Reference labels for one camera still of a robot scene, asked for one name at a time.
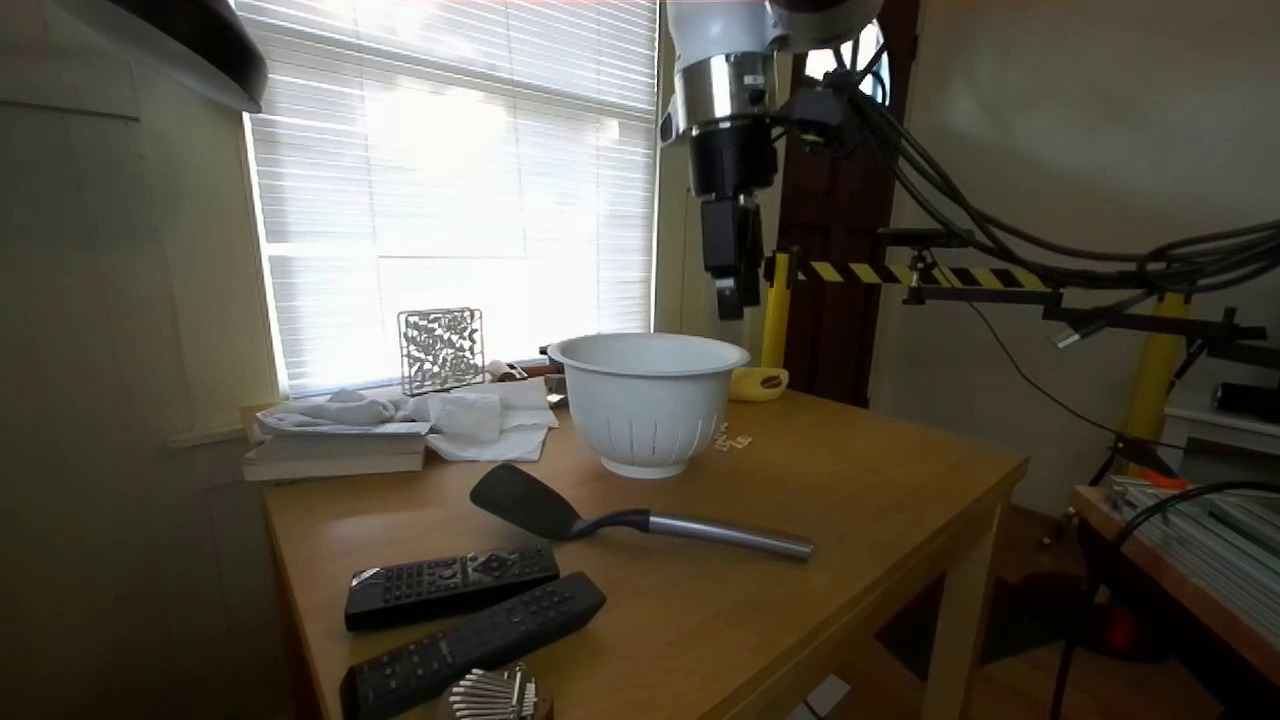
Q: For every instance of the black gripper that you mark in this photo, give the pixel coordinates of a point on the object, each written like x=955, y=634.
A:
x=735, y=161

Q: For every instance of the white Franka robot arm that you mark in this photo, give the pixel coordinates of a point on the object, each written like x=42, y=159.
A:
x=722, y=40

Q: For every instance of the white colander bowl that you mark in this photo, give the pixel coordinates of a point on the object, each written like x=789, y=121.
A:
x=647, y=413

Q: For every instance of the yellow black striped bar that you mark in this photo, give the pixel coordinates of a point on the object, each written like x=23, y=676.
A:
x=933, y=272

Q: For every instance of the white window blinds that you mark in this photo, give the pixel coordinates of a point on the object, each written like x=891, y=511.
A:
x=443, y=174

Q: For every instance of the white crumpled cloth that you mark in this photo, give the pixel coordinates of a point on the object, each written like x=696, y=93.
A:
x=487, y=425

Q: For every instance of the white lattice decorative box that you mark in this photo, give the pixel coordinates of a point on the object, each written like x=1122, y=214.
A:
x=443, y=348

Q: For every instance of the black metal boom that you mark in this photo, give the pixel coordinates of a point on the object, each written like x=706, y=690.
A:
x=1146, y=319

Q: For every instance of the folded printed newspaper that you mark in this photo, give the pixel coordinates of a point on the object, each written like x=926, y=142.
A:
x=343, y=413

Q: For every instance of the short black remote control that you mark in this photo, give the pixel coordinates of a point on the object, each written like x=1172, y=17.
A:
x=446, y=584

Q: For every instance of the long black remote control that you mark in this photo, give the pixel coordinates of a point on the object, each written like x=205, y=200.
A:
x=464, y=647

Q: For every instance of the thin yellow post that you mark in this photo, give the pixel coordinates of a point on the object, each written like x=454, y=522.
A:
x=775, y=324

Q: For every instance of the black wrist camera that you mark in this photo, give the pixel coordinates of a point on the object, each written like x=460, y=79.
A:
x=816, y=108

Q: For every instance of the thick yellow post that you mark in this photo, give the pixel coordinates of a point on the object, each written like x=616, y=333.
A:
x=1154, y=380

